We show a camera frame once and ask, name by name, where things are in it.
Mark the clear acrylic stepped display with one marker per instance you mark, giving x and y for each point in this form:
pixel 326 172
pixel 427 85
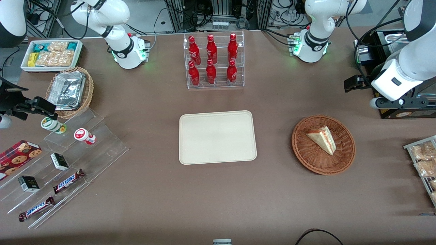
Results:
pixel 102 149

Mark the clear bag of pastries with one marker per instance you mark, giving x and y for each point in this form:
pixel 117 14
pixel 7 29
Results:
pixel 425 168
pixel 422 151

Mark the red lid yogurt cup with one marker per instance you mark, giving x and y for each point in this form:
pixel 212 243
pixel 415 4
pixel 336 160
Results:
pixel 82 135

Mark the aluminium frame rack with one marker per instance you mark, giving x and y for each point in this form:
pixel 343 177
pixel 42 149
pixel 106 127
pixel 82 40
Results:
pixel 218 8

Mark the oval wicker basket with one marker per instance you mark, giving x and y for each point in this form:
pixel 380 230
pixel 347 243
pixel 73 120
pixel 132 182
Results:
pixel 87 95

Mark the clear acrylic bottle rack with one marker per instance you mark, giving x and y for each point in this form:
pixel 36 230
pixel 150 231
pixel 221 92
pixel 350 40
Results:
pixel 221 85

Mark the green lid yogurt cup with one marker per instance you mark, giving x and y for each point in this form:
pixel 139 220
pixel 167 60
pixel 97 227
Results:
pixel 51 124

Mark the red soda bottle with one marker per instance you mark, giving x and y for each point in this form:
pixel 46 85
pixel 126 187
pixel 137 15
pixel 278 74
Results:
pixel 194 75
pixel 211 73
pixel 231 72
pixel 194 51
pixel 211 49
pixel 232 48

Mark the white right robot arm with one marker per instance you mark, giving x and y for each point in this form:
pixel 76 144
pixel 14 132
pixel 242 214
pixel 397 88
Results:
pixel 119 13

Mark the white power strip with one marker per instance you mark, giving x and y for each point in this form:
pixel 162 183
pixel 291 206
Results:
pixel 224 24

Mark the small clear cracker bag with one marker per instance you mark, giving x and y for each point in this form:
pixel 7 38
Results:
pixel 58 46

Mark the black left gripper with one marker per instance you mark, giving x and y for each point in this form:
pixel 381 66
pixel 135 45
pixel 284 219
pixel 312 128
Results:
pixel 365 82

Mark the black countertop appliance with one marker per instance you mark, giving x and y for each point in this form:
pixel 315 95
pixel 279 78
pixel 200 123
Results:
pixel 386 44

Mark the brown snickers bar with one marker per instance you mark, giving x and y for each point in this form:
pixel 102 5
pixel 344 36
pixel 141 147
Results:
pixel 36 208
pixel 68 181

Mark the white rectangular snack bin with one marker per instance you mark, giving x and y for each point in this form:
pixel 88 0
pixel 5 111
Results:
pixel 51 69

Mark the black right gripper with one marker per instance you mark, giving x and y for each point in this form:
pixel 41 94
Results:
pixel 9 100

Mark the teal snack packet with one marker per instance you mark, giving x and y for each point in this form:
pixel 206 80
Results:
pixel 72 46
pixel 39 47

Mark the grey tray of crackers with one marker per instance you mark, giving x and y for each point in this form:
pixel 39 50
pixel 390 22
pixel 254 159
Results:
pixel 427 183

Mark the small black carton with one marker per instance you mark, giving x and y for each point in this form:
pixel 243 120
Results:
pixel 59 161
pixel 29 183

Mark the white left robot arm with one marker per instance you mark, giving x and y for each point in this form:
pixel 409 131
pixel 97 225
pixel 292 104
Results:
pixel 320 20

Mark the red plaid cookie box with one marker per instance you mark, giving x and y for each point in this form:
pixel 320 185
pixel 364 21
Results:
pixel 17 158

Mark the beige plastic tray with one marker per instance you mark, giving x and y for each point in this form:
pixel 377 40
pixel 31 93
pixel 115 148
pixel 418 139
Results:
pixel 218 137

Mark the yellow snack packet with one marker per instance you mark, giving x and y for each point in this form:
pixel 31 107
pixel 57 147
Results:
pixel 32 59

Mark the large clear cracker bag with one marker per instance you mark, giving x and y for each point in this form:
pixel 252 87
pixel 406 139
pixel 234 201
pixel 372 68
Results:
pixel 56 58

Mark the round brown wicker basket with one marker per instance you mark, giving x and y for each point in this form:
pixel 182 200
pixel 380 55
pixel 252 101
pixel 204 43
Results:
pixel 306 156

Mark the triangle sandwich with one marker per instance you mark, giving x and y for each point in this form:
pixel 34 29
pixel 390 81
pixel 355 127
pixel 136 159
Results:
pixel 323 139

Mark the silver foil tray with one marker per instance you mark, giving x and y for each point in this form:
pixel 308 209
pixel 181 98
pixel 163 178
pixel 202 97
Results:
pixel 66 90

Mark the grey white device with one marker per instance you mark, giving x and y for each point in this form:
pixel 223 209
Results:
pixel 222 242

